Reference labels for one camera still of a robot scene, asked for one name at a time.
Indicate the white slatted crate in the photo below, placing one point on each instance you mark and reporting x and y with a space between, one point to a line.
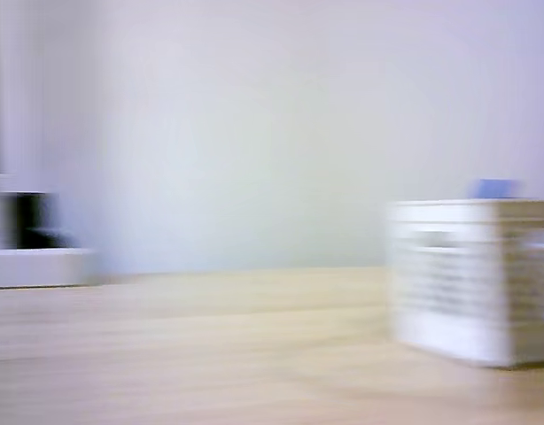
467 283

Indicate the black clamp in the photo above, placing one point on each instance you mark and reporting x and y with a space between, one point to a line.
37 219

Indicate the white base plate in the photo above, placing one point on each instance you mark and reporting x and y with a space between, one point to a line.
33 268

